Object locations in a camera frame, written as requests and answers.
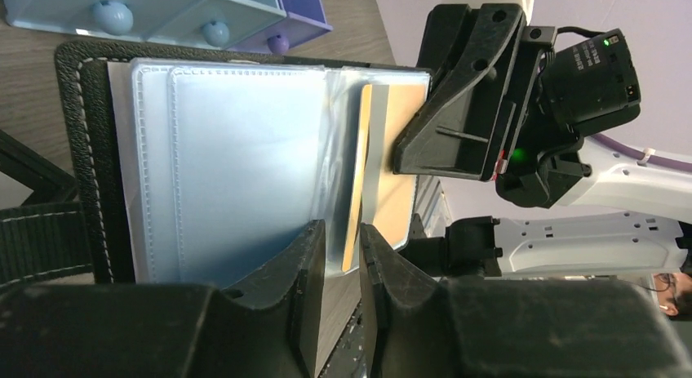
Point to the light blue bin left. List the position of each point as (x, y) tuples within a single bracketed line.
[(129, 19)]

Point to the purple bin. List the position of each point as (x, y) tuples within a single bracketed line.
[(305, 20)]

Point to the person head with glasses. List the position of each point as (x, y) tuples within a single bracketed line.
[(673, 292)]

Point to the tan grey striped credit card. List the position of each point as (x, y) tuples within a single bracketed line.
[(379, 196)]

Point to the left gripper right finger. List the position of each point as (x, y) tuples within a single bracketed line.
[(469, 327)]

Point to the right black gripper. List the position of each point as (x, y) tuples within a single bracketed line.
[(485, 117)]

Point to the light blue bin middle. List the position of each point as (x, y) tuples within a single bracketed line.
[(218, 24)]

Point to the light blue bin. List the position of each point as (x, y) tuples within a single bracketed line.
[(218, 24), (129, 19)]

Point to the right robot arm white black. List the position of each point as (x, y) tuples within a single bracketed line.
[(591, 87)]

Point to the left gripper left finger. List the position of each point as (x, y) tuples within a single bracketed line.
[(265, 325)]

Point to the black white chessboard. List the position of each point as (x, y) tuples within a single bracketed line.
[(28, 178)]

